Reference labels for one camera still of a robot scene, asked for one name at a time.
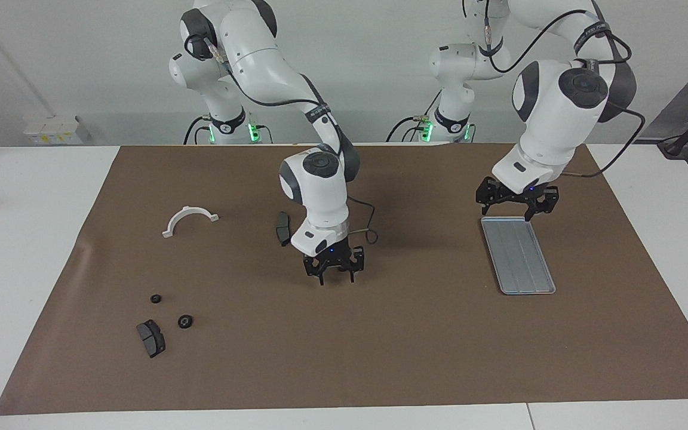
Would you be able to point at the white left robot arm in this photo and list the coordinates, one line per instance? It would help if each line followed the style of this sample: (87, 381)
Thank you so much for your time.
(553, 119)

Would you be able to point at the dark curved brake pad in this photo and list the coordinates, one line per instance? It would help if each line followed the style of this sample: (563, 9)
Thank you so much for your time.
(282, 227)

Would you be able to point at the white semicircular plastic bracket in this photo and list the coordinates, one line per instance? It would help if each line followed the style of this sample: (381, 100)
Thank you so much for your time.
(186, 210)

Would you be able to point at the dark grooved brake pad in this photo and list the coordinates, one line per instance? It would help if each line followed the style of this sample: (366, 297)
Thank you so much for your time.
(151, 339)

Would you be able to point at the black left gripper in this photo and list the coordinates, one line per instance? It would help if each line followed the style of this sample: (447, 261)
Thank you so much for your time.
(520, 196)

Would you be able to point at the brown paper table mat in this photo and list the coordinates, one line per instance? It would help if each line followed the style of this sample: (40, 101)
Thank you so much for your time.
(380, 346)

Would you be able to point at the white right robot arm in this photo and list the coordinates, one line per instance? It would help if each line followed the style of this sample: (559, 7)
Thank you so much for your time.
(314, 191)

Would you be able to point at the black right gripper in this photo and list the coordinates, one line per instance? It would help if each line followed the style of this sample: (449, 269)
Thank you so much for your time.
(333, 257)

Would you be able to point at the silver metal tray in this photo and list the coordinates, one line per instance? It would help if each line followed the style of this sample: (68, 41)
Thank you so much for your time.
(517, 257)

